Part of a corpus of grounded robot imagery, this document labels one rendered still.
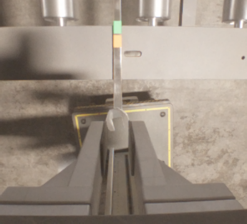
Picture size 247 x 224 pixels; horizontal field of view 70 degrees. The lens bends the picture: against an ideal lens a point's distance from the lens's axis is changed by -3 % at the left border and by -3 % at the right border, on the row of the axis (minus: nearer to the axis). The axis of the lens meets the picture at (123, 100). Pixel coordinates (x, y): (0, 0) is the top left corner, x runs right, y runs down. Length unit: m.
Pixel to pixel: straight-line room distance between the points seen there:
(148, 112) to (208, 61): 0.94
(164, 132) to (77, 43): 1.10
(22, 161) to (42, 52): 1.74
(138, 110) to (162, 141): 0.30
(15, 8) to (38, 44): 1.36
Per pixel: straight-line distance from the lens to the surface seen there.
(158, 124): 1.30
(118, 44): 0.31
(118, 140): 1.32
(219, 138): 1.94
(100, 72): 0.32
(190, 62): 0.34
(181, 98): 1.63
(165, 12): 0.60
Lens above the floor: 1.48
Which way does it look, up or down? 74 degrees down
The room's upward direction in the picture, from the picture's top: 174 degrees clockwise
